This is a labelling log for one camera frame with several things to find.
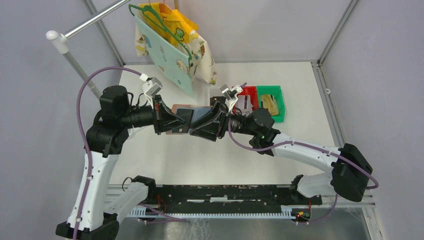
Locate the black cards stack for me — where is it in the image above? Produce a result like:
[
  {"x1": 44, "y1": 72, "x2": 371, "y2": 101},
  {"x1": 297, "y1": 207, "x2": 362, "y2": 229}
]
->
[{"x1": 210, "y1": 96, "x2": 227, "y2": 106}]

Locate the silver clothes rack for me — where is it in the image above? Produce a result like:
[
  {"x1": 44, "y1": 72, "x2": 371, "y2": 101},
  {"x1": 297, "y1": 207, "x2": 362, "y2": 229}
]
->
[{"x1": 45, "y1": 0, "x2": 130, "y2": 81}]

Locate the green clothes hanger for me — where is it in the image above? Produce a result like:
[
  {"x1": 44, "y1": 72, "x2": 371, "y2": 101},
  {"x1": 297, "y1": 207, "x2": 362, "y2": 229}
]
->
[{"x1": 128, "y1": 4, "x2": 193, "y2": 61}]

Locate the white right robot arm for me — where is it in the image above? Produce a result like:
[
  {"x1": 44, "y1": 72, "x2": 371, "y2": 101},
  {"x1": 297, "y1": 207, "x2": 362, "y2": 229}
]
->
[{"x1": 189, "y1": 102, "x2": 378, "y2": 204}]

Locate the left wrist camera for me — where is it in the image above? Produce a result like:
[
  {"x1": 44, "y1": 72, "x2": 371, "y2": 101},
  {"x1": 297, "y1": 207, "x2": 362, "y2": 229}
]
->
[{"x1": 139, "y1": 73, "x2": 163, "y2": 109}]

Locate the white plastic bin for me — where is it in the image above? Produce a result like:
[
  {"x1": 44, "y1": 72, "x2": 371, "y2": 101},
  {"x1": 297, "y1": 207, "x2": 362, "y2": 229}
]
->
[{"x1": 208, "y1": 87, "x2": 229, "y2": 106}]

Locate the black VIP card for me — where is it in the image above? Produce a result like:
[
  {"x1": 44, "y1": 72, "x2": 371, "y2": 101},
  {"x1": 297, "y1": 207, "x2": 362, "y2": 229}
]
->
[{"x1": 171, "y1": 108, "x2": 194, "y2": 134}]

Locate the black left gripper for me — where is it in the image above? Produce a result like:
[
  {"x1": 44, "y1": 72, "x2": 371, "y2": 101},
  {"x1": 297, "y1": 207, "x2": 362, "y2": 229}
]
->
[{"x1": 120, "y1": 94, "x2": 188, "y2": 135}]

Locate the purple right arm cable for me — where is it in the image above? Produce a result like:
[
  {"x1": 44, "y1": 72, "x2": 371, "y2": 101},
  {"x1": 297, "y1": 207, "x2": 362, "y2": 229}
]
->
[{"x1": 226, "y1": 82, "x2": 380, "y2": 226}]

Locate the white cards stack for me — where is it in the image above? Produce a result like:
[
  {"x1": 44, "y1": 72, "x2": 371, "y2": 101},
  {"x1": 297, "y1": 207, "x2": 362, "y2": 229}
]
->
[{"x1": 234, "y1": 95, "x2": 253, "y2": 116}]

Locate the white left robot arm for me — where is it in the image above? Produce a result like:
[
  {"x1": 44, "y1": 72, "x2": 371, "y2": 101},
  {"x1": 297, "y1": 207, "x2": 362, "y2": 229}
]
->
[{"x1": 55, "y1": 85, "x2": 186, "y2": 240}]

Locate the white slotted cable duct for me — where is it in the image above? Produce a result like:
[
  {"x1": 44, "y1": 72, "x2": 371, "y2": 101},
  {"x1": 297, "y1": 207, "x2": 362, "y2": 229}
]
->
[{"x1": 127, "y1": 206, "x2": 294, "y2": 220}]

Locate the red plastic bin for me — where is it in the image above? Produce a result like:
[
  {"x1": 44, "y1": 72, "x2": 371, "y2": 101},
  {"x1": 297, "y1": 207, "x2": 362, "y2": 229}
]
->
[{"x1": 233, "y1": 86, "x2": 259, "y2": 115}]

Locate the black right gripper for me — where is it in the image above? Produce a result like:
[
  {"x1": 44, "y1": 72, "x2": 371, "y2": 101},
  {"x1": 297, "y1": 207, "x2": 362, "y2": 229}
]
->
[{"x1": 189, "y1": 100, "x2": 258, "y2": 142}]

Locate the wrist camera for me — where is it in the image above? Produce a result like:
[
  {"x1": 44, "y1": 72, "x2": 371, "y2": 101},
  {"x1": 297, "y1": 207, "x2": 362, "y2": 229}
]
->
[
  {"x1": 219, "y1": 84, "x2": 244, "y2": 113},
  {"x1": 139, "y1": 73, "x2": 163, "y2": 109}
]

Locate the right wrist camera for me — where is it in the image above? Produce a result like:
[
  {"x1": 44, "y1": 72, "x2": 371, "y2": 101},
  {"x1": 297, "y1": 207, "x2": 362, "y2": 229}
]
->
[{"x1": 219, "y1": 84, "x2": 244, "y2": 113}]

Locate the green plastic bin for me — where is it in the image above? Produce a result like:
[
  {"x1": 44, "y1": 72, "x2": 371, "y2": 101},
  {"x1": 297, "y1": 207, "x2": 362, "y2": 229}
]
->
[{"x1": 256, "y1": 85, "x2": 286, "y2": 123}]

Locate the light green cartoon garment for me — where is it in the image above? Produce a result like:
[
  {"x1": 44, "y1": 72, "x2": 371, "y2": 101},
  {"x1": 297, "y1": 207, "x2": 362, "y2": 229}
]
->
[{"x1": 135, "y1": 16, "x2": 194, "y2": 97}]

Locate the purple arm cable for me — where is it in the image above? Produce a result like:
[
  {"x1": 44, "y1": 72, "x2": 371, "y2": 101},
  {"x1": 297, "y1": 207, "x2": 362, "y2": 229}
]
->
[
  {"x1": 226, "y1": 82, "x2": 380, "y2": 226},
  {"x1": 72, "y1": 66, "x2": 186, "y2": 240}
]

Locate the gold cards stack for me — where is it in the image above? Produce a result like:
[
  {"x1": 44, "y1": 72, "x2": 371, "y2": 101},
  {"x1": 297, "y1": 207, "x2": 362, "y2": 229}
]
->
[{"x1": 260, "y1": 94, "x2": 280, "y2": 116}]

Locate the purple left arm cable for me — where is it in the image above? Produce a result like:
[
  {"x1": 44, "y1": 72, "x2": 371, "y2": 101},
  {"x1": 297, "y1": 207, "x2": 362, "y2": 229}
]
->
[{"x1": 72, "y1": 66, "x2": 186, "y2": 240}]

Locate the yellow patterned children shirt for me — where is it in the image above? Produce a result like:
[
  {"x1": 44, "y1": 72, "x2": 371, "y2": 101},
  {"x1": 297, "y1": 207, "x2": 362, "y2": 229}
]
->
[{"x1": 135, "y1": 2, "x2": 218, "y2": 85}]

